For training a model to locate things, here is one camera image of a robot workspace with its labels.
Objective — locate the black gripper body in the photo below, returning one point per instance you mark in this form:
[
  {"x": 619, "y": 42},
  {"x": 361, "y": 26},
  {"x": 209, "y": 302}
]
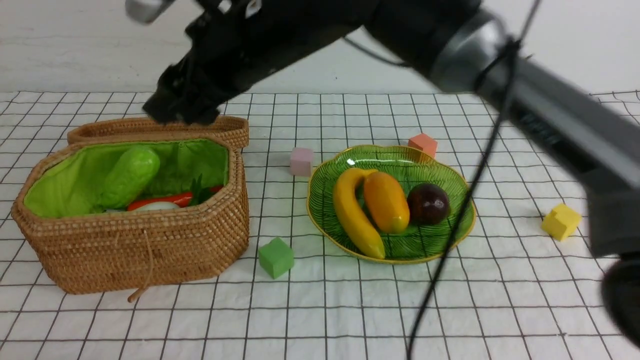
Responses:
[{"x": 232, "y": 50}]

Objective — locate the green toy cucumber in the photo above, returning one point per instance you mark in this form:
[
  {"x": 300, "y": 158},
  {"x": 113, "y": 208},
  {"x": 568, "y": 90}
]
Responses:
[{"x": 130, "y": 175}]

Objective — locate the red toy carrot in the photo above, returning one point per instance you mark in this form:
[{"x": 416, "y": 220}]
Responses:
[{"x": 181, "y": 200}]

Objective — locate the yellow toy banana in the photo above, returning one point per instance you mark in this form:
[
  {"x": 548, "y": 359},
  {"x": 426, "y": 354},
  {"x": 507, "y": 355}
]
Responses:
[{"x": 352, "y": 218}]

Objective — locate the orange toy mango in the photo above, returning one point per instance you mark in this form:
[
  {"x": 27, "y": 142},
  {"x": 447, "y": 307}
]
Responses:
[{"x": 386, "y": 202}]

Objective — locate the dark purple toy mangosteen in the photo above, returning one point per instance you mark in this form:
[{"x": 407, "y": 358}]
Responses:
[{"x": 429, "y": 204}]

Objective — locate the white toy radish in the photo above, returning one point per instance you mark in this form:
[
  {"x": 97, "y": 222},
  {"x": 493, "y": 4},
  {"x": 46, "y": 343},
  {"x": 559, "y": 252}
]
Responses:
[{"x": 196, "y": 188}]

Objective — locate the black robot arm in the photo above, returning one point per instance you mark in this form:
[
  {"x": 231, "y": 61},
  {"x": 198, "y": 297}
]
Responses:
[{"x": 457, "y": 46}]

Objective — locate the woven rattan basket lid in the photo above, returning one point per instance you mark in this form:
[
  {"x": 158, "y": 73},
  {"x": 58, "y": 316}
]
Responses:
[{"x": 230, "y": 129}]

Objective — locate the pink foam cube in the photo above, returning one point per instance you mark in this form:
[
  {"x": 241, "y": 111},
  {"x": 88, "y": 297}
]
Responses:
[{"x": 301, "y": 162}]

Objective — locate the orange foam cube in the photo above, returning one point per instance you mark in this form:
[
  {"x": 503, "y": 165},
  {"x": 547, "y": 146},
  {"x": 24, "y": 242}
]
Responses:
[{"x": 424, "y": 143}]

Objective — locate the green foam cube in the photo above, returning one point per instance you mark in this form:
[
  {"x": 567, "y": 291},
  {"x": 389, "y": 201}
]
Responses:
[{"x": 276, "y": 258}]

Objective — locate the woven rattan basket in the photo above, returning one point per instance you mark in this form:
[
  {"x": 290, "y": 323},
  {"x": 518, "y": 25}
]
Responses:
[{"x": 84, "y": 248}]

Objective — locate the green glass leaf plate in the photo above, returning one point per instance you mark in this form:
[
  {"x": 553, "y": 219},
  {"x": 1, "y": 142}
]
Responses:
[{"x": 410, "y": 167}]

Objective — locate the yellow foam cube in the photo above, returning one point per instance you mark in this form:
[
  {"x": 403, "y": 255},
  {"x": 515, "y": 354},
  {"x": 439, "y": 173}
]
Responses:
[{"x": 561, "y": 222}]

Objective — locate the white checkered tablecloth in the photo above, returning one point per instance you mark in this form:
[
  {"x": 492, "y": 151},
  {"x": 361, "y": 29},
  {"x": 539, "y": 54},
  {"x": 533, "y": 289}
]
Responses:
[{"x": 507, "y": 293}]

